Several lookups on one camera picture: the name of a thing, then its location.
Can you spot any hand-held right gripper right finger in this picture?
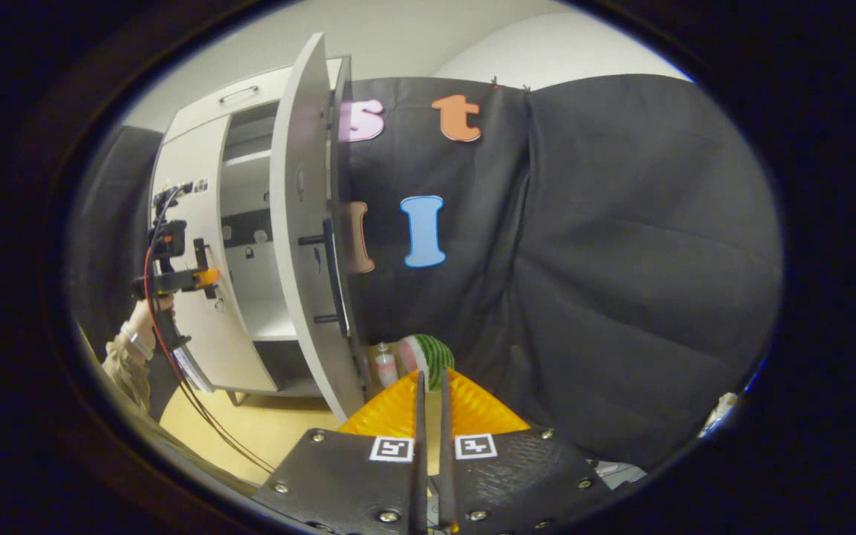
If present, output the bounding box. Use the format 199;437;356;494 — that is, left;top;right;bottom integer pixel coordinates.
439;368;613;534

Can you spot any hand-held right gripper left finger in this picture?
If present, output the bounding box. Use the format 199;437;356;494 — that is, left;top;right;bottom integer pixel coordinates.
253;369;429;534

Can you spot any black door handle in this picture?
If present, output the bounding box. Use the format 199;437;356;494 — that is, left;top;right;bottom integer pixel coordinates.
192;236;219;299
298;218;351;325

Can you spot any white double-door shoe cabinet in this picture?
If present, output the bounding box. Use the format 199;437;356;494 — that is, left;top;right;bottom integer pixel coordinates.
147;53;369;408

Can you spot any white shoe cabinet door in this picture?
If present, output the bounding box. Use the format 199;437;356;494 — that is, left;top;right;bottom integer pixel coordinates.
149;115;279;395
270;31;369;424

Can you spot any white cabinet shelf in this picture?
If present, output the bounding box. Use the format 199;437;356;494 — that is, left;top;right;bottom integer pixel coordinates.
239;296;300;343
224;149;274;169

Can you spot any white printed box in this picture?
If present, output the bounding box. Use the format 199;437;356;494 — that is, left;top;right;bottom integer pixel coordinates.
174;346;215;395

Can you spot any pink drink bottle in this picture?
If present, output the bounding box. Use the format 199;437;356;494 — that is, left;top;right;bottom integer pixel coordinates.
374;343;400;389

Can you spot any watermelon slice toy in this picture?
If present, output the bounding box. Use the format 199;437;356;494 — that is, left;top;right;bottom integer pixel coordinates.
398;334;456;392

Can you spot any white object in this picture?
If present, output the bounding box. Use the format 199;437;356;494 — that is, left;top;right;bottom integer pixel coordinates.
698;392;741;439

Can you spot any red cable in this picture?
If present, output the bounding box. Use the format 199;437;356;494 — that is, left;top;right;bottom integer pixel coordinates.
142;241;185;380

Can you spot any black cable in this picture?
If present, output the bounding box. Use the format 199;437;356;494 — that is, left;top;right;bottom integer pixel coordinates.
149;182;276;474

